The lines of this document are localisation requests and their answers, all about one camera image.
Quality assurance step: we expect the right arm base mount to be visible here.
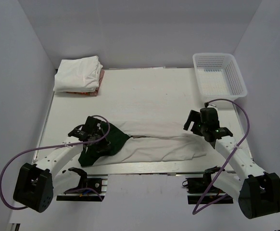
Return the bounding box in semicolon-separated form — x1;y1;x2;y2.
182;167;225;205

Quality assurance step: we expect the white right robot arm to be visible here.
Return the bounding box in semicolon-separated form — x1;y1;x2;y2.
183;108;280;219

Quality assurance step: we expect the folded white t-shirt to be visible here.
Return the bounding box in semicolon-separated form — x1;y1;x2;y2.
53;56;103;92

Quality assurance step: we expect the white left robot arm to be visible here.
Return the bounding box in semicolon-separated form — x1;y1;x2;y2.
13;128;108;213

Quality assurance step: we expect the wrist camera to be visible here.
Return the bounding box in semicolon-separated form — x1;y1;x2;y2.
200;107;219;127
82;116;102;134

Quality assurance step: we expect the white and green raglan t-shirt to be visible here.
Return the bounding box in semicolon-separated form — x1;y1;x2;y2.
78;121;209;167

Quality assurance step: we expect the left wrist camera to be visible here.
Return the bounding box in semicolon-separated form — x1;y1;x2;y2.
82;116;102;134

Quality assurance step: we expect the white plastic basket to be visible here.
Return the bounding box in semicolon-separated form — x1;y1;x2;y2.
192;53;247;102

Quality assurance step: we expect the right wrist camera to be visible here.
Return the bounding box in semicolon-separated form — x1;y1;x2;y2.
200;107;219;127

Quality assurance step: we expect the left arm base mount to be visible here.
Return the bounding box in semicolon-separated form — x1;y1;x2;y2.
53;167;108;202

